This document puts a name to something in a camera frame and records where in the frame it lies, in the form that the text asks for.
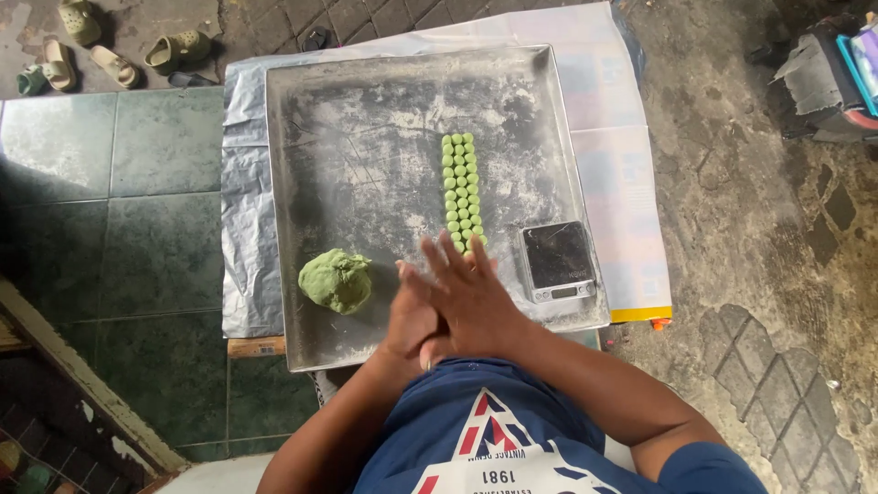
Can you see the person's left hand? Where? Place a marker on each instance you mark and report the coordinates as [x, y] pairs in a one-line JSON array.
[[411, 315]]

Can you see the person's right hand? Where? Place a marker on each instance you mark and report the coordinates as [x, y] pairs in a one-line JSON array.
[[473, 309]]

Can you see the person's left fingers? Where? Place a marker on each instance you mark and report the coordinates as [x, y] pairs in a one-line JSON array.
[[408, 278]]

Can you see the person's right fingers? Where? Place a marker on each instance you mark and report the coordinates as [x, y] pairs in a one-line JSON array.
[[446, 264]]

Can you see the green dough lump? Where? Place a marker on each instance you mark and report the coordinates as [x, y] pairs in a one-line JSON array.
[[335, 280]]

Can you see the rows of green dough balls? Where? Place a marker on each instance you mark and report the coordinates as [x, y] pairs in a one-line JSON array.
[[462, 185]]

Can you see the square metal tray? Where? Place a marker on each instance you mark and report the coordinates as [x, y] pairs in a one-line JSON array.
[[384, 171]]

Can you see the silver digital kitchen scale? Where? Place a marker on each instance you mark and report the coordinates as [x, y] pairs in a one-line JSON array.
[[557, 261]]

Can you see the brown cardboard box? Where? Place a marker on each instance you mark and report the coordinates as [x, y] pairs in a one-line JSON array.
[[255, 346]]

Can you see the person's blue printed t-shirt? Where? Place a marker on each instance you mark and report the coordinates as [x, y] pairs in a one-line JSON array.
[[494, 439]]

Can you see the small orange object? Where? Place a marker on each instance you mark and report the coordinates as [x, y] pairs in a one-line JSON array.
[[660, 323]]

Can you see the black sandal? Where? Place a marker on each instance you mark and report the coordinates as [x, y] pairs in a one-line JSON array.
[[315, 39]]

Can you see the white seat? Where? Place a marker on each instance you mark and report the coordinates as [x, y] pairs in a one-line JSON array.
[[212, 475]]

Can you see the dark grey sandal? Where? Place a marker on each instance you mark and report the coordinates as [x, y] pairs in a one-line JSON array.
[[189, 80]]

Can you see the olive green clog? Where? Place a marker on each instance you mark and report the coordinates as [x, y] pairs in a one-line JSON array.
[[163, 55], [192, 44]]

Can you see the beige slide sandal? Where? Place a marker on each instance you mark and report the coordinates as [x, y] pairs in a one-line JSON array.
[[58, 65], [115, 66]]

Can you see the pale green clog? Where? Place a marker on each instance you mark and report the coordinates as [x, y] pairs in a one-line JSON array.
[[79, 20]]

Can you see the small dark green shoe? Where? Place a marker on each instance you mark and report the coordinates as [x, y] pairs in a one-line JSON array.
[[31, 81]]

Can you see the heap of grey and coloured items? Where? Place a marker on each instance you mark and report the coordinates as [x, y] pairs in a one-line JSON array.
[[833, 75]]

